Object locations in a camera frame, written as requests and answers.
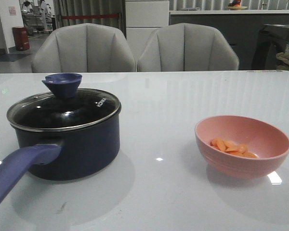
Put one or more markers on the red trash bin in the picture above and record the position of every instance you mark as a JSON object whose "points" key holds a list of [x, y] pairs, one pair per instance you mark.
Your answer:
{"points": [[20, 38]]}

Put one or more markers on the pink plastic bowl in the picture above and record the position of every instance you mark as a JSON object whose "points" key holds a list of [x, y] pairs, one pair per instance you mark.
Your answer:
{"points": [[268, 143]]}

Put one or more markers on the right grey upholstered chair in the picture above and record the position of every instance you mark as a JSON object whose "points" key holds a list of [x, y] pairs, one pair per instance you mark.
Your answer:
{"points": [[187, 47]]}

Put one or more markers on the grey counter white top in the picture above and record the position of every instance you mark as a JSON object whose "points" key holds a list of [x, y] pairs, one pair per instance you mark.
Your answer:
{"points": [[240, 27]]}

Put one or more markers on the orange ham slices pile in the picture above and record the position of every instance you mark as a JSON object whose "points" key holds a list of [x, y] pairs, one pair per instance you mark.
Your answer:
{"points": [[229, 147]]}

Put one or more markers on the left grey upholstered chair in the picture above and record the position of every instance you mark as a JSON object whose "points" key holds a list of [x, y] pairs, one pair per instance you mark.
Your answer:
{"points": [[84, 48]]}

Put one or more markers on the grey upholstered chair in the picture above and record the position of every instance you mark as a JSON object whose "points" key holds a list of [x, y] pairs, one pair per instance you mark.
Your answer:
{"points": [[84, 48], [187, 47]]}

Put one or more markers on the white drawer cabinet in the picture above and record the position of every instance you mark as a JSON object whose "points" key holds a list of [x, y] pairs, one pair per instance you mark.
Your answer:
{"points": [[143, 17]]}

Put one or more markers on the dark blue saucepan purple handle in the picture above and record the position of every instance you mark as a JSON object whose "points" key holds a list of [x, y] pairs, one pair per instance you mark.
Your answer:
{"points": [[65, 155]]}

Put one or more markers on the red barrier belt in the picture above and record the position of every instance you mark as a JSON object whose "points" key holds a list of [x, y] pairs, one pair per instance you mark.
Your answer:
{"points": [[100, 16]]}

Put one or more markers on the dark grey appliance cabinet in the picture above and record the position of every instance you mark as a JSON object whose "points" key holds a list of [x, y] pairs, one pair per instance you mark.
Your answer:
{"points": [[272, 39]]}

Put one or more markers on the glass lid blue knob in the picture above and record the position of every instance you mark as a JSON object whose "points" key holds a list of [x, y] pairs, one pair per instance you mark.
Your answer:
{"points": [[64, 107]]}

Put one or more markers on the fruit plate on counter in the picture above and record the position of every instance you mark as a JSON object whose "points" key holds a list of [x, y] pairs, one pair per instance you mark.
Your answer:
{"points": [[236, 5]]}

